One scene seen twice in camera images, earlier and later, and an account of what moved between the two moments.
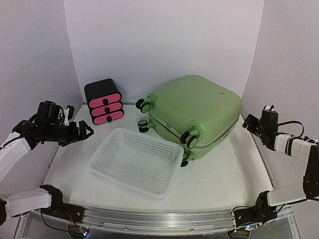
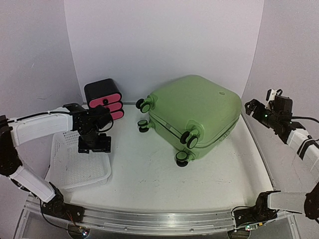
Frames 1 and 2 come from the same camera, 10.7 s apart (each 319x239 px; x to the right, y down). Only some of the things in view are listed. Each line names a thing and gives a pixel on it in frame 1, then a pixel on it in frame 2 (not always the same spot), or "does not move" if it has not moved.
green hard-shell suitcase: x=192 y=111 does not move
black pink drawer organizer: x=104 y=101 does not move
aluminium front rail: x=145 y=222 does not move
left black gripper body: x=53 y=134 to x=89 y=141
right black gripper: x=252 y=123 to x=257 y=111
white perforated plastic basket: x=143 y=162 to x=70 y=170
